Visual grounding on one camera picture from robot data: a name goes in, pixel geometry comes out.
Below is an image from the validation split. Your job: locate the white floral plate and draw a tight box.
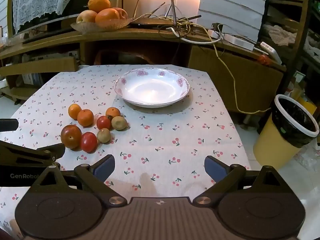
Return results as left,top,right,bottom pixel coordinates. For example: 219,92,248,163
114,68,190,108

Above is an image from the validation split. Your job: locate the thick white cable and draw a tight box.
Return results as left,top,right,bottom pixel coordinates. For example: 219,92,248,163
170,26,223,45

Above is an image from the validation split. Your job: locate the small orange mandarin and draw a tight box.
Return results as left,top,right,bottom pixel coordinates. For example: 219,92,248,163
105,107,121,119
77,109,95,127
68,104,82,120

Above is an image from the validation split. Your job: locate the white ribbed wall panel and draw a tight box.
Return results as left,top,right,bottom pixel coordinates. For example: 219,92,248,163
198,0,270,43

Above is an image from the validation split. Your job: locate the black trash bag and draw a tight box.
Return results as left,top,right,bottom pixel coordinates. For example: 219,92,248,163
272,97,318,148

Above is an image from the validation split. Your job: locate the glass fruit dish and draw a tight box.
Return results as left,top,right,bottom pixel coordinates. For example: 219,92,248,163
70,17,134,33

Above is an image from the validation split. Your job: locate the white power strip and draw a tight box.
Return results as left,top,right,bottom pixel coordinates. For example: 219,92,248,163
259,41,282,65

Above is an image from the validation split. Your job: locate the computer monitor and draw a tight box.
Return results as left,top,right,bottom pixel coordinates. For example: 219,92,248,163
7,0,102,41

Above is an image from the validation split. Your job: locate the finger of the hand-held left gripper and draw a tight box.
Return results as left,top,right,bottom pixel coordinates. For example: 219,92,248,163
0,140,66,167
0,118,19,132

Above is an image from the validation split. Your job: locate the black cable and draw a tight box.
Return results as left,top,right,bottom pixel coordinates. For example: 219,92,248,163
158,17,213,67

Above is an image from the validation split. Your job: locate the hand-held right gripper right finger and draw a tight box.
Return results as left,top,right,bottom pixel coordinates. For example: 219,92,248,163
192,155,292,207

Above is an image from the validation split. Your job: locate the yellow apple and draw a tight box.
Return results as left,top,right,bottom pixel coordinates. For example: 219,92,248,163
76,10,98,24

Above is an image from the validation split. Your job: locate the yellow trash bin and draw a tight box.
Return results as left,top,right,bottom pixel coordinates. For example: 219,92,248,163
253,94,320,171

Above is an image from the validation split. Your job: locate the red apple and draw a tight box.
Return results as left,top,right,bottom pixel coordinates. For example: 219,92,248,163
112,7,129,20

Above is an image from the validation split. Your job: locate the cherry-print tablecloth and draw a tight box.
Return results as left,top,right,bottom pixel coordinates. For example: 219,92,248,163
0,64,252,240

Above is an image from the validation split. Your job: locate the white rectangular device box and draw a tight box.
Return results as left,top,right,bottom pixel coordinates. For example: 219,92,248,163
223,33,255,51

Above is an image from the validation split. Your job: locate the wooden keyboard tray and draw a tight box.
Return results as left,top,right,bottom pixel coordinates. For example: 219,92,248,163
0,56,81,77

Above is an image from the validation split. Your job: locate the black router with antennas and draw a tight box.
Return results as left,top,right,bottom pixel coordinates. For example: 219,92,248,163
121,0,202,29

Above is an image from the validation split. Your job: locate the white lace cloth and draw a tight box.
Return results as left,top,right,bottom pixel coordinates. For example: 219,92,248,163
12,0,79,33

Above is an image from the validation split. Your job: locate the dark storage shelf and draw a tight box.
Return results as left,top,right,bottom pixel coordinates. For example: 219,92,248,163
260,0,320,100

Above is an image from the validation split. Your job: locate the large red-brown tomato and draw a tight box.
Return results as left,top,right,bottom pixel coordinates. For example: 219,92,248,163
60,125,83,150

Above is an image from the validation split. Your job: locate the wooden desk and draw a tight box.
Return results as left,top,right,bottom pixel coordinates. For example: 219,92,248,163
0,24,287,117

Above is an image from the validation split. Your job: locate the small red cherry tomato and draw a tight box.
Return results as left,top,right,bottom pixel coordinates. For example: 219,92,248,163
96,116,112,130

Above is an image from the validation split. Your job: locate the brown kiwi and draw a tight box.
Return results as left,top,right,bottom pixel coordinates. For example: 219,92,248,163
111,116,128,131
97,128,111,144

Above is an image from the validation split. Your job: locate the yellow cable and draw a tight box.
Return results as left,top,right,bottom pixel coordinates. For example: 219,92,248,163
145,12,272,114

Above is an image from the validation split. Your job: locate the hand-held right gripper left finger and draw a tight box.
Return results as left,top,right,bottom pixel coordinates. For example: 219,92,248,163
30,154,128,207

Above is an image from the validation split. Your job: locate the large orange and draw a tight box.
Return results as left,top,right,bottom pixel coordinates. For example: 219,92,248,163
95,8,120,28
87,0,111,13

